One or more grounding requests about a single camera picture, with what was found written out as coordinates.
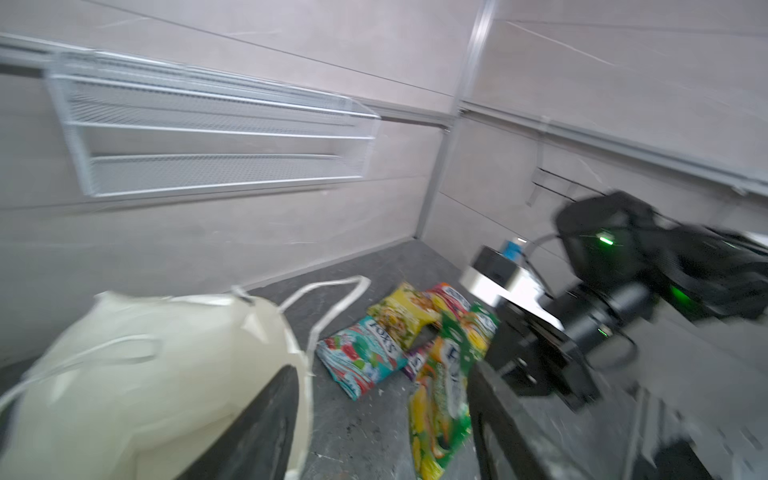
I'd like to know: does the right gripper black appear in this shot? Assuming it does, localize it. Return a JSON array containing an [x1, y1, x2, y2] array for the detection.
[[485, 301, 603, 411]]

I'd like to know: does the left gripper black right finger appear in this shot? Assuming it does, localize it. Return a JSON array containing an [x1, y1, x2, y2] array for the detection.
[[467, 361, 600, 479]]

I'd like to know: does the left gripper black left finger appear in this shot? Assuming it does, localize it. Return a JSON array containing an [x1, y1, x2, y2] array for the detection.
[[179, 365, 299, 480]]

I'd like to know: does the orange pink Fox's candy packet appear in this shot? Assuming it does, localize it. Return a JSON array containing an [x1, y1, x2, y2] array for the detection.
[[425, 283, 471, 319]]

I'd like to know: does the purple snack packet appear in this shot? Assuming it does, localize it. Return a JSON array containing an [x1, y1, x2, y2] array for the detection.
[[403, 340, 435, 381]]

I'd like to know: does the teal Fox's candy packet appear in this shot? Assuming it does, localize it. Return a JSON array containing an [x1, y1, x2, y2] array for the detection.
[[316, 316, 407, 400]]

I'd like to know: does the yellow green snack packet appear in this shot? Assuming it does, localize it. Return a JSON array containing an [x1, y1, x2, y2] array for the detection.
[[367, 282, 441, 350]]

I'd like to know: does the floral paper gift bag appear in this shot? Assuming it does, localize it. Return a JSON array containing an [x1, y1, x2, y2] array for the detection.
[[1, 276, 370, 479]]

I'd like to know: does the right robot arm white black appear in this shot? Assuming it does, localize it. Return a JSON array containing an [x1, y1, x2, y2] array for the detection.
[[485, 191, 767, 410]]

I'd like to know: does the black wire hook rack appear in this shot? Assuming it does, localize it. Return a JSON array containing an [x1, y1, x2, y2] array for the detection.
[[526, 167, 606, 207]]

